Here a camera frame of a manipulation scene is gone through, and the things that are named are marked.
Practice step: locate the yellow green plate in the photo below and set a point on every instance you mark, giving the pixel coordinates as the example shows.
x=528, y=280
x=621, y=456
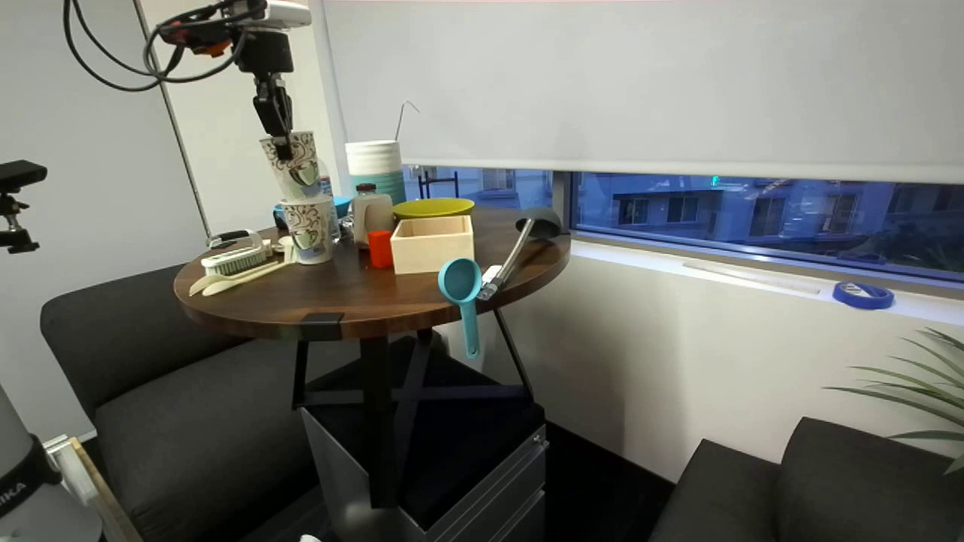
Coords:
x=435, y=210

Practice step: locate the black camera on stand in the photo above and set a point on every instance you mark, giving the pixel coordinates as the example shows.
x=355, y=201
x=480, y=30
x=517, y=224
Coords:
x=20, y=176

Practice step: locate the wooden fork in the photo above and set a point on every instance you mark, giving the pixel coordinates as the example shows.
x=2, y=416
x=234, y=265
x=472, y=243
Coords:
x=241, y=278

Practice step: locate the light metal frame bar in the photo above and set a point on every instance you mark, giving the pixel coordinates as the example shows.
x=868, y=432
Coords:
x=94, y=482

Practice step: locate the light wooden box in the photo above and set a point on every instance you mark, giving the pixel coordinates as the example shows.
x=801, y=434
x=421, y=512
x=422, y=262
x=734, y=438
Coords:
x=432, y=249

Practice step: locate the dark grey sofa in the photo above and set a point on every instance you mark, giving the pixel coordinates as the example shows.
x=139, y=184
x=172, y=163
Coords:
x=823, y=493
x=183, y=432

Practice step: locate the glass window pane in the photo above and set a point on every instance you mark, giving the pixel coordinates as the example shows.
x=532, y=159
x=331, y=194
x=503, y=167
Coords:
x=764, y=222

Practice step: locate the grey metal bin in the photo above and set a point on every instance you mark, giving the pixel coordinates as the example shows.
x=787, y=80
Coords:
x=472, y=493

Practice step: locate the blue plastic ladle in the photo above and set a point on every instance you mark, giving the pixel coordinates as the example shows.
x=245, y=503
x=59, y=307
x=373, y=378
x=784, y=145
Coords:
x=459, y=278

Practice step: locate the stack of plastic cups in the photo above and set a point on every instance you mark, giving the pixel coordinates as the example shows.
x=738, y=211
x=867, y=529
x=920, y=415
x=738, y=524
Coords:
x=376, y=159

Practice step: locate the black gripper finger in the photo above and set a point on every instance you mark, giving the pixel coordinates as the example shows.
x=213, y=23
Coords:
x=264, y=105
x=288, y=132

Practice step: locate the white roller blind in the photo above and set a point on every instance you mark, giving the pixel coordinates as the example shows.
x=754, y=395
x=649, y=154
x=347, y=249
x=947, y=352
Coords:
x=651, y=80

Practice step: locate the blue tape roll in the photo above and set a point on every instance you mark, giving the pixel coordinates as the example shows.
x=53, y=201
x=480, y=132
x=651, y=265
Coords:
x=864, y=295

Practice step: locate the red plastic cup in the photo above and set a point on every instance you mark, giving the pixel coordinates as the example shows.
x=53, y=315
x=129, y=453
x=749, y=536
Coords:
x=377, y=252

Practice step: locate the green potted plant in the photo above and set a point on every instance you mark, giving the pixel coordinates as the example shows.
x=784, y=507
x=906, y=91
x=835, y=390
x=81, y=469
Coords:
x=920, y=395

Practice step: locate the blue plastic bowl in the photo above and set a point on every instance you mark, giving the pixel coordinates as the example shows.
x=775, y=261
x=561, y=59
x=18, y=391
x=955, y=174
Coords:
x=341, y=207

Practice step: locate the white scrub brush green bristles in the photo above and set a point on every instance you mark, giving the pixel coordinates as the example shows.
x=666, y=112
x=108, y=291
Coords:
x=235, y=261

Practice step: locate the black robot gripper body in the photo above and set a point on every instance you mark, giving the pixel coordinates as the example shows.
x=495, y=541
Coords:
x=268, y=49

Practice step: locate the black metal table base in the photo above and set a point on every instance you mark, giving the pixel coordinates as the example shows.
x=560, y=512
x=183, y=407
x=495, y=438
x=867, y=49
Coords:
x=377, y=422

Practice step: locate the patterned paper coffee cup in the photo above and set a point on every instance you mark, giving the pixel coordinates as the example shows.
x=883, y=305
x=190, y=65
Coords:
x=309, y=229
x=304, y=167

